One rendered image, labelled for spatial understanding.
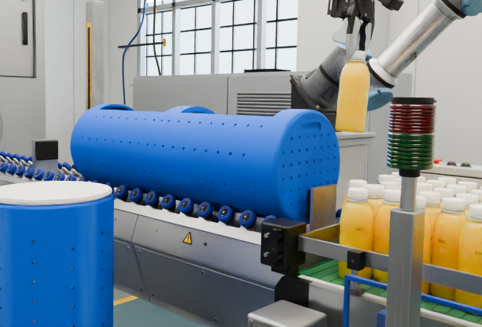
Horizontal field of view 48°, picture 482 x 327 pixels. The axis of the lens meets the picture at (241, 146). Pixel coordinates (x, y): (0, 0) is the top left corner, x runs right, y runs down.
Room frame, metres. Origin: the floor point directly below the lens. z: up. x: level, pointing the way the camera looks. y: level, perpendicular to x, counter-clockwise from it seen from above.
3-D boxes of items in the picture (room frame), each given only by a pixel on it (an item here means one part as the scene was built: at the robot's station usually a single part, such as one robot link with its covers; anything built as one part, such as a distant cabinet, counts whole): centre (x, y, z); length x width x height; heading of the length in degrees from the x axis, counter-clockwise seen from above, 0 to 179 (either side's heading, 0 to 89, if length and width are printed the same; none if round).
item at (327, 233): (1.23, -0.26, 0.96); 0.40 x 0.01 x 0.03; 138
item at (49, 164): (2.18, 0.79, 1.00); 0.10 x 0.04 x 0.15; 138
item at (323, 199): (1.28, -0.20, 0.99); 0.10 x 0.02 x 0.12; 138
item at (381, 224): (1.05, -0.30, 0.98); 0.07 x 0.07 x 0.17
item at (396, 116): (0.76, -0.24, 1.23); 0.06 x 0.06 x 0.04
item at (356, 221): (1.06, -0.23, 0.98); 0.07 x 0.07 x 0.17
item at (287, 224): (1.11, -0.10, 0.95); 0.10 x 0.07 x 0.10; 138
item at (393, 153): (0.76, -0.24, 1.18); 0.06 x 0.06 x 0.05
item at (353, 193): (1.06, -0.23, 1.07); 0.04 x 0.04 x 0.02
